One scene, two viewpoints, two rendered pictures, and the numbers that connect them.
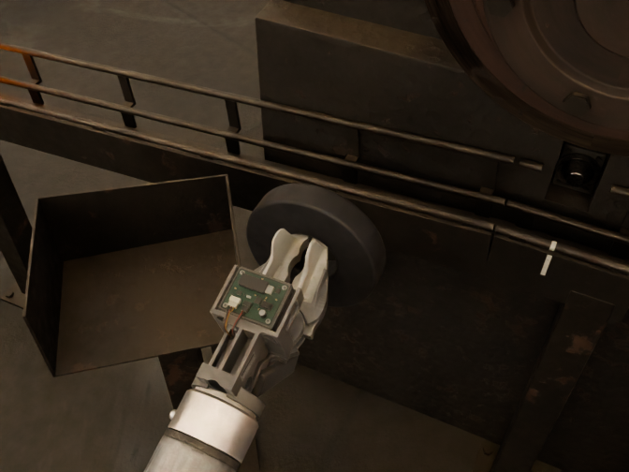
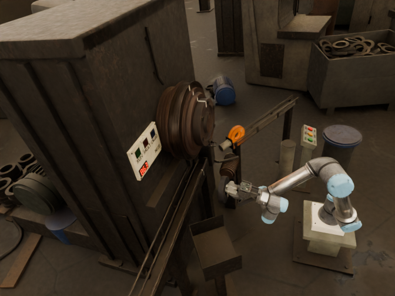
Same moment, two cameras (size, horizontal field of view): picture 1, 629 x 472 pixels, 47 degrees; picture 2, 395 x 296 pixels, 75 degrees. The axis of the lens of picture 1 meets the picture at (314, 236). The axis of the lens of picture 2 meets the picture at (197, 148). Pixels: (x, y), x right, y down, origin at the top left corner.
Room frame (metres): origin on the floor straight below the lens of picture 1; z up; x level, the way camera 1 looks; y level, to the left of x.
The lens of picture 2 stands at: (0.64, 1.00, 1.94)
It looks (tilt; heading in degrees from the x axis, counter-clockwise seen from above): 38 degrees down; 270
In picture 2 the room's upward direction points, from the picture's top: 9 degrees counter-clockwise
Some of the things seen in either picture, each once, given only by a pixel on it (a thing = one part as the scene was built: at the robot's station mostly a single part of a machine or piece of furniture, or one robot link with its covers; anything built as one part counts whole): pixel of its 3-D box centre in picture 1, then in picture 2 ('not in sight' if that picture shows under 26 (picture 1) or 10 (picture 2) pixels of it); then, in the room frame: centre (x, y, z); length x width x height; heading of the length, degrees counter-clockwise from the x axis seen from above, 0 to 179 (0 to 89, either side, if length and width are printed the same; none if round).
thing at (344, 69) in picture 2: not in sight; (354, 71); (-1.55, -2.00, 0.39); 1.03 x 0.83 x 0.77; 170
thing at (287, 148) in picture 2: not in sight; (285, 165); (-0.15, -0.66, 0.26); 0.12 x 0.12 x 0.52
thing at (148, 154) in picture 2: not in sight; (146, 150); (0.89, -0.06, 1.15); 0.26 x 0.02 x 0.18; 65
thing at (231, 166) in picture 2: not in sight; (230, 182); (0.38, -0.56, 0.27); 0.22 x 0.13 x 0.53; 65
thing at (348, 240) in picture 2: not in sight; (327, 222); (-0.20, -0.02, 0.28); 0.32 x 0.32 x 0.04; 66
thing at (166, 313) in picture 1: (174, 383); (218, 271); (0.62, 0.23, 0.36); 0.26 x 0.20 x 0.72; 100
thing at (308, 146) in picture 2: not in sight; (305, 161); (-0.31, -0.63, 0.31); 0.24 x 0.16 x 0.62; 65
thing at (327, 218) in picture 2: not in sight; (331, 211); (-0.20, -0.01, 0.40); 0.15 x 0.15 x 0.10
